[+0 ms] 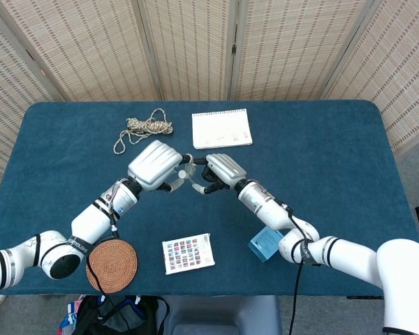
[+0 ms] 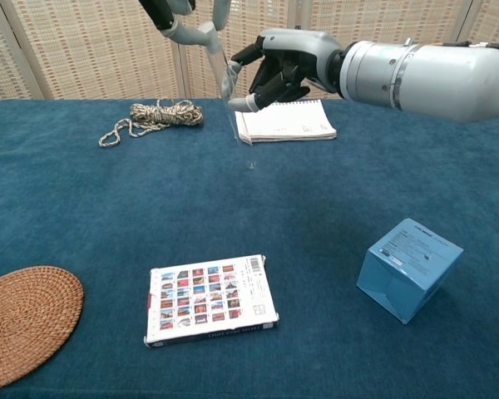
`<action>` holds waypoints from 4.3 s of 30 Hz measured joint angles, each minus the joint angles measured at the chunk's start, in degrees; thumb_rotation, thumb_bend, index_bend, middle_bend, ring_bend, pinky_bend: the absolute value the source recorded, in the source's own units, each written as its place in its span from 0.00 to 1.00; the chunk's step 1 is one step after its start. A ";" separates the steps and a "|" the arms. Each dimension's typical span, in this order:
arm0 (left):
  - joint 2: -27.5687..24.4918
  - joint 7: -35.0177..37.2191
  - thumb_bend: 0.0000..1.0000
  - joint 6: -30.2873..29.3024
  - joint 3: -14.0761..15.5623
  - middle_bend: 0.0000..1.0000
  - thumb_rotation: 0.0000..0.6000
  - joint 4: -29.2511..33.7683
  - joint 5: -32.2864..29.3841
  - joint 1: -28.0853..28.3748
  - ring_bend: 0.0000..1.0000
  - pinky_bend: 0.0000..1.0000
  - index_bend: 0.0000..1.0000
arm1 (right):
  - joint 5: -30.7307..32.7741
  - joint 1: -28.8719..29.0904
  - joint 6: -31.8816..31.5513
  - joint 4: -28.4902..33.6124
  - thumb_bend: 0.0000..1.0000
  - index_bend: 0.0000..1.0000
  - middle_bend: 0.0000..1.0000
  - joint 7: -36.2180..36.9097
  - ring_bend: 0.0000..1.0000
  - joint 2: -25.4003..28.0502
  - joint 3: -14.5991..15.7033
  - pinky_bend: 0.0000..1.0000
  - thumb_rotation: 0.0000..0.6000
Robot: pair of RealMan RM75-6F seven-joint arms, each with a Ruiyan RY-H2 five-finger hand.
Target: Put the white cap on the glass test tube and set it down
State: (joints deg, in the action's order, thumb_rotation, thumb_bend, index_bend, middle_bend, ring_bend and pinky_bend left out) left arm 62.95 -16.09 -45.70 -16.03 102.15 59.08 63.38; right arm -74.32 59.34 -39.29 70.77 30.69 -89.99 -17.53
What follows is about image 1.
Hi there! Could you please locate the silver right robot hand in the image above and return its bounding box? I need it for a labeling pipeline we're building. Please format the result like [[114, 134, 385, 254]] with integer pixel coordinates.
[[191, 154, 248, 195]]

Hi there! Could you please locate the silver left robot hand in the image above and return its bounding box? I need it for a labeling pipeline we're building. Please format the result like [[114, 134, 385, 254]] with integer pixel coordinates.
[[127, 140, 196, 193]]

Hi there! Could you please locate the white spiral notebook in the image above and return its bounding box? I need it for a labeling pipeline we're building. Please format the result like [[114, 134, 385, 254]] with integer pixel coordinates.
[[191, 107, 253, 150]]

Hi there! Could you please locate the dark blue table cloth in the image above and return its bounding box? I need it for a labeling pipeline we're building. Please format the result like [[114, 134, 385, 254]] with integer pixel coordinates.
[[0, 100, 419, 297]]

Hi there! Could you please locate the blue cardboard box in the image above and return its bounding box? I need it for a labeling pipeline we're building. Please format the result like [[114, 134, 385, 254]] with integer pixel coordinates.
[[247, 225, 284, 263]]

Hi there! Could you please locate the white picture card box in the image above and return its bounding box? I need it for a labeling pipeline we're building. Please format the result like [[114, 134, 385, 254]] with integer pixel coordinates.
[[161, 232, 216, 276]]

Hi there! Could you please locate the round woven rattan coaster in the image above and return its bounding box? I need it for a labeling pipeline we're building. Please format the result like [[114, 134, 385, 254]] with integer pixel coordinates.
[[86, 239, 139, 293]]

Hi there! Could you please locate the bamboo folding screen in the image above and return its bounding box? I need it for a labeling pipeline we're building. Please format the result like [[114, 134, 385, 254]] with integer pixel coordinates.
[[0, 0, 419, 177]]

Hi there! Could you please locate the black backpack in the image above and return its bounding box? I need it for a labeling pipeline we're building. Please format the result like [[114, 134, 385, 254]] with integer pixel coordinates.
[[71, 295, 170, 335]]

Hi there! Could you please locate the colourful printed bag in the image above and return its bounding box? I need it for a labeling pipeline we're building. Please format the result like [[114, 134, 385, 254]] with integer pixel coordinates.
[[58, 295, 87, 335]]

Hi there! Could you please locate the beige braided rope bundle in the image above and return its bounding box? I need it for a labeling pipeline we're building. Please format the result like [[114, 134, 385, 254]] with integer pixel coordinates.
[[112, 107, 175, 155]]

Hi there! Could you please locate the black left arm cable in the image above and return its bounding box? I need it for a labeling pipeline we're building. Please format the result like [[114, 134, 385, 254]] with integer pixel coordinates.
[[85, 200, 132, 335]]

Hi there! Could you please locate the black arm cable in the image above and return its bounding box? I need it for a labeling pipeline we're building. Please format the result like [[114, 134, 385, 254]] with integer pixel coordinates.
[[85, 200, 132, 335], [274, 198, 311, 335]]

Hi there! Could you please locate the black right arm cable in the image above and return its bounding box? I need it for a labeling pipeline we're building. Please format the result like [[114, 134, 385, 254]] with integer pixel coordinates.
[[274, 198, 311, 335]]

